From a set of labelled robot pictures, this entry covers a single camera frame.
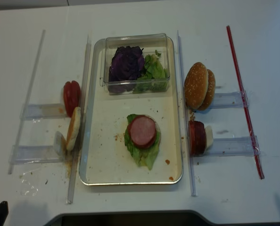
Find green lettuce leaf on tray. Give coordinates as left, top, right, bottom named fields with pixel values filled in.
left=124, top=114, right=159, bottom=170

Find red tomato slices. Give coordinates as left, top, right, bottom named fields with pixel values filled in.
left=63, top=81, right=81, bottom=117

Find clear track lower left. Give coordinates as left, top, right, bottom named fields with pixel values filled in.
left=9, top=145, right=66, bottom=165

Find green lettuce in container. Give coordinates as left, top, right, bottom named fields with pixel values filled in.
left=133, top=50, right=168, bottom=93

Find white pusher block right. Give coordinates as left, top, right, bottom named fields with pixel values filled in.
left=205, top=126, right=214, bottom=150

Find clear rail left of tray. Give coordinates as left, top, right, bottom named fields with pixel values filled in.
left=65, top=32, right=93, bottom=205

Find silver metal tray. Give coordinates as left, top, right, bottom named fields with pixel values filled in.
left=79, top=39, right=183, bottom=186

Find purple cabbage leaf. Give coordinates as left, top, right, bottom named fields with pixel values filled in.
left=109, top=46, right=145, bottom=82

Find pink ham slices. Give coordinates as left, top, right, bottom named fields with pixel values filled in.
left=127, top=115, right=156, bottom=149

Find sesame bun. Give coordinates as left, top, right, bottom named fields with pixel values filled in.
left=184, top=62, right=208, bottom=110
left=198, top=69, right=216, bottom=111

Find red salami slices stack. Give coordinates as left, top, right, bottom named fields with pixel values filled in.
left=189, top=121, right=206, bottom=156

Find clear track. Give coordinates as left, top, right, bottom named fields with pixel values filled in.
left=204, top=136, right=260, bottom=156
left=208, top=91, right=249, bottom=109
left=20, top=104, right=67, bottom=121
left=9, top=145, right=66, bottom=165

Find clear track upper left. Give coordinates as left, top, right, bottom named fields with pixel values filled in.
left=20, top=104, right=67, bottom=121

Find clear track upper right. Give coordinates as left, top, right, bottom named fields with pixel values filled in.
left=208, top=91, right=249, bottom=109

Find clear plastic container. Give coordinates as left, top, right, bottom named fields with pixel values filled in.
left=100, top=33, right=170, bottom=95

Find clear rail far left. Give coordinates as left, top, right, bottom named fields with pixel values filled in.
left=8, top=29, right=46, bottom=175

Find clear rail right of tray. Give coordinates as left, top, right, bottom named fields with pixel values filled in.
left=177, top=31, right=197, bottom=197

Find clear rail of tray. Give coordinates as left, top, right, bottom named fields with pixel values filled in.
left=177, top=31, right=197, bottom=197
left=65, top=32, right=93, bottom=205

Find pale bun bottom slice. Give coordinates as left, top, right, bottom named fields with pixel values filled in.
left=66, top=107, right=81, bottom=152

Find rear sesame bun top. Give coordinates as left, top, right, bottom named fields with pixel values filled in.
left=198, top=69, right=216, bottom=111

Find clear track lower right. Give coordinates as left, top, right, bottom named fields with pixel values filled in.
left=204, top=136, right=260, bottom=156

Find red plastic rail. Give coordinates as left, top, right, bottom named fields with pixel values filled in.
left=226, top=25, right=264, bottom=180

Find front sesame bun top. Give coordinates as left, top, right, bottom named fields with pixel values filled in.
left=184, top=62, right=208, bottom=110

